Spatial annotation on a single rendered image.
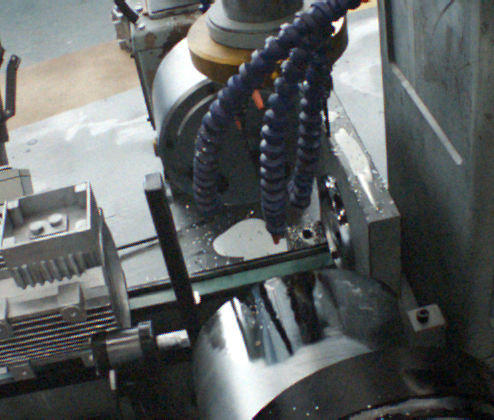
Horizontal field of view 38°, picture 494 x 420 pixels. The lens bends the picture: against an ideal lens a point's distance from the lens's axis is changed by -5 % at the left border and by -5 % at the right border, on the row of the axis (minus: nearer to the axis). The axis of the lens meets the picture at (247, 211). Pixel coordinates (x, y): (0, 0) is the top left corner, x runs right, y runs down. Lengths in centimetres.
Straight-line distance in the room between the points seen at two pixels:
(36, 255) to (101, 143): 80
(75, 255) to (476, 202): 48
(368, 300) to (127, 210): 82
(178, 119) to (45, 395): 45
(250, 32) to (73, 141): 102
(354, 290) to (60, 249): 37
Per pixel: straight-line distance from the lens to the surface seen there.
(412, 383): 41
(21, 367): 101
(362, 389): 41
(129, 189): 154
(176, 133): 114
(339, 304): 73
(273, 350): 70
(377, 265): 88
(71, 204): 100
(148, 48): 131
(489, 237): 87
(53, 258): 94
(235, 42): 79
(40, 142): 179
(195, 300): 87
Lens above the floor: 170
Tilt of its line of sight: 39 degrees down
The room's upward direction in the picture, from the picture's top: 11 degrees counter-clockwise
